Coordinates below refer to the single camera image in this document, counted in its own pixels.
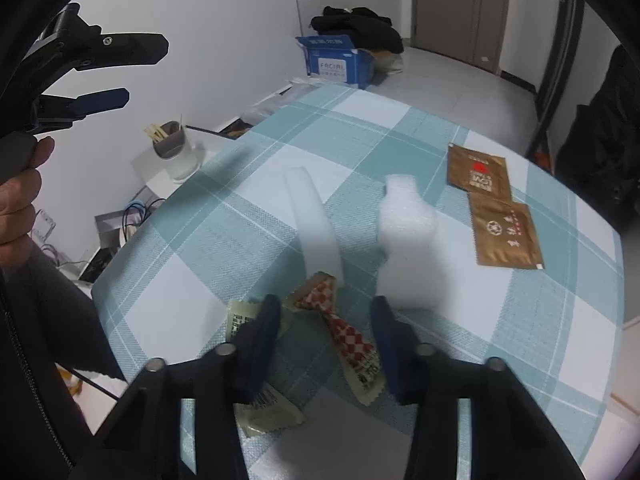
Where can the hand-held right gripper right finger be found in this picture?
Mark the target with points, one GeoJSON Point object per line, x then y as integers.
{"type": "Point", "coordinates": [392, 345]}

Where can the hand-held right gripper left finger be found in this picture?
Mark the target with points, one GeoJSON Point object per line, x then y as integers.
{"type": "Point", "coordinates": [261, 340]}

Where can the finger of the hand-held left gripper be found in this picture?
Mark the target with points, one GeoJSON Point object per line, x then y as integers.
{"type": "Point", "coordinates": [130, 49]}
{"type": "Point", "coordinates": [100, 100]}

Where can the red checked snack wrapper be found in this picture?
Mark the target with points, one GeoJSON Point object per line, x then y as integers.
{"type": "Point", "coordinates": [345, 335]}

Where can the beige barcode wrapper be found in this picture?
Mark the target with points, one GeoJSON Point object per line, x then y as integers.
{"type": "Point", "coordinates": [270, 415]}

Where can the bottle-shaped white foam piece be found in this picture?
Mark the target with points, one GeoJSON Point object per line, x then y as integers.
{"type": "Point", "coordinates": [407, 240]}

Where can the brown sachet with white emblem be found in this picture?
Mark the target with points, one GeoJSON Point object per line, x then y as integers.
{"type": "Point", "coordinates": [505, 230]}

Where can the brown sachet with red mark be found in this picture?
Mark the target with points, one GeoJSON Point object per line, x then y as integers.
{"type": "Point", "coordinates": [477, 170]}

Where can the person's left forearm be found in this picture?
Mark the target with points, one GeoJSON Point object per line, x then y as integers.
{"type": "Point", "coordinates": [55, 310]}

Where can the person's left hand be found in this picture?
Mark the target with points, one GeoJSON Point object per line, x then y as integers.
{"type": "Point", "coordinates": [17, 210]}

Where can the wooden chopsticks bundle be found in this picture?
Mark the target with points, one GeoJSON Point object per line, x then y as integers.
{"type": "Point", "coordinates": [157, 132]}

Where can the grey and frosted cup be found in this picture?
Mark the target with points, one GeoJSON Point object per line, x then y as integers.
{"type": "Point", "coordinates": [175, 157]}

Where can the teal checked tablecloth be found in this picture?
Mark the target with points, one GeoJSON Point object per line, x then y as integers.
{"type": "Point", "coordinates": [240, 210]}

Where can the brown packet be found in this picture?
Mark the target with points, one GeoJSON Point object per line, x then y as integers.
{"type": "Point", "coordinates": [235, 133]}

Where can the blue cardboard box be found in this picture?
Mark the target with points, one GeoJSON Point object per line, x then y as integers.
{"type": "Point", "coordinates": [332, 62]}

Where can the black clothes pile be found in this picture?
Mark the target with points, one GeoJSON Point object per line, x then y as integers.
{"type": "Point", "coordinates": [360, 25]}

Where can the person's black jacket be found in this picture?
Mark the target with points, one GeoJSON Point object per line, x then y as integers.
{"type": "Point", "coordinates": [25, 410]}

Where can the beige cloth bag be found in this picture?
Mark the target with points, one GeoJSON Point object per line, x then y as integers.
{"type": "Point", "coordinates": [387, 61]}

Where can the black backpack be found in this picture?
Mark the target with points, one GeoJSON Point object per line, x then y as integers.
{"type": "Point", "coordinates": [605, 145]}

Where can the grey door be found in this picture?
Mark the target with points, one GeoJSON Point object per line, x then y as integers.
{"type": "Point", "coordinates": [450, 5]}

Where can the black framed glass door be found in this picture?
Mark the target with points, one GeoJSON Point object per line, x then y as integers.
{"type": "Point", "coordinates": [560, 60]}

